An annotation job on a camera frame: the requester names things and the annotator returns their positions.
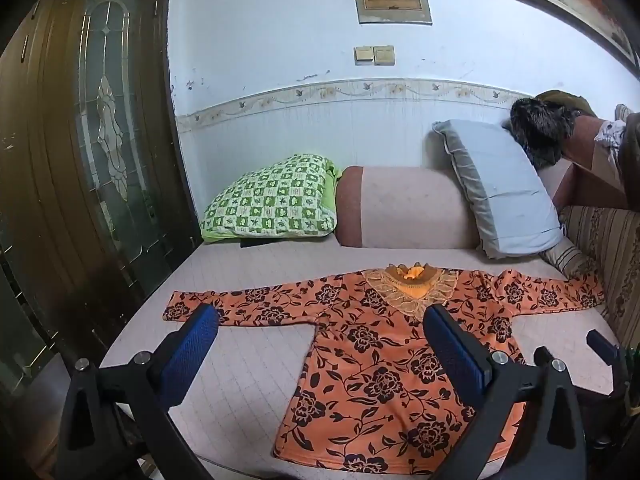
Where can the white crumpled cloth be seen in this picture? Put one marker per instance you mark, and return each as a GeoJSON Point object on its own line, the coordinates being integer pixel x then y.
{"type": "Point", "coordinates": [611, 137]}

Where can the brown patterned sofa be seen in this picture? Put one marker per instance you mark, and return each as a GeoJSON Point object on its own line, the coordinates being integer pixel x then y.
{"type": "Point", "coordinates": [607, 250]}

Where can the green checkered pillow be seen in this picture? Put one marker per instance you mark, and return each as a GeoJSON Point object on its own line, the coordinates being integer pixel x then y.
{"type": "Point", "coordinates": [270, 200]}

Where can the beige wall switch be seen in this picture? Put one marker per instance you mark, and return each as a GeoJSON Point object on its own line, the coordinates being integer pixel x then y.
{"type": "Point", "coordinates": [364, 55]}
{"type": "Point", "coordinates": [384, 55]}

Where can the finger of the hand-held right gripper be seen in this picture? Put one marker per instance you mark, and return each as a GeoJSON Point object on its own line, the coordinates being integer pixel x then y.
{"type": "Point", "coordinates": [602, 347]}

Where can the striped cushion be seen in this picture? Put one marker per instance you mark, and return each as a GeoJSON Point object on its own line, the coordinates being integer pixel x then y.
{"type": "Point", "coordinates": [570, 259]}

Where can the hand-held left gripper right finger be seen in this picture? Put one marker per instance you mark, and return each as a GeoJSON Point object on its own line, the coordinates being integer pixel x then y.
{"type": "Point", "coordinates": [452, 347]}

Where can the orange black floral shirt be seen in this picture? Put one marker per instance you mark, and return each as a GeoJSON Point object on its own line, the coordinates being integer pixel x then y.
{"type": "Point", "coordinates": [380, 360]}

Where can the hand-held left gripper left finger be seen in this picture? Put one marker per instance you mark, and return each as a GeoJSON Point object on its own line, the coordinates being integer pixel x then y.
{"type": "Point", "coordinates": [196, 339]}

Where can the grey blue pillow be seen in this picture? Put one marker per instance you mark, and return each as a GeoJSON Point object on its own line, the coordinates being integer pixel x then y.
{"type": "Point", "coordinates": [505, 195]}

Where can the pink bolster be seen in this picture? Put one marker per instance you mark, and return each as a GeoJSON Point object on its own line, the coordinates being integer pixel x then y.
{"type": "Point", "coordinates": [400, 205]}

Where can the pink quilted bed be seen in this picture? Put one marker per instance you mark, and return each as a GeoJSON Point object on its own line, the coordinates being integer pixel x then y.
{"type": "Point", "coordinates": [225, 270]}

